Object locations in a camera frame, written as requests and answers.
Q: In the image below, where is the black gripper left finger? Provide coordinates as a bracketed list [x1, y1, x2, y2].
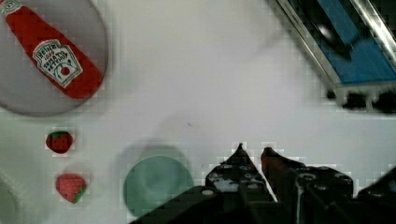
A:
[205, 143, 274, 202]

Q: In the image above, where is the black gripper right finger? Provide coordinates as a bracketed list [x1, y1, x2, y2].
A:
[261, 147, 354, 224]

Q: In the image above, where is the black toaster oven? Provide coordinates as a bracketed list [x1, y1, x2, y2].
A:
[273, 0, 396, 115]

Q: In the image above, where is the green cup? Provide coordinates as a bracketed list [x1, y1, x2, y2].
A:
[122, 156, 193, 217]

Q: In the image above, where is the pink strawberry toy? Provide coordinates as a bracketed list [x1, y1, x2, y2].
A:
[55, 174, 87, 203]

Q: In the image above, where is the dark red strawberry toy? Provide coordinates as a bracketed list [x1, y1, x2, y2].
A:
[46, 131, 73, 154]

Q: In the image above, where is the red ketchup bottle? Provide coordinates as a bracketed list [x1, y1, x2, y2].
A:
[1, 0, 103, 99]

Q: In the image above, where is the grey round plate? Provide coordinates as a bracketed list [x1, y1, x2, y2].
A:
[1, 0, 108, 117]

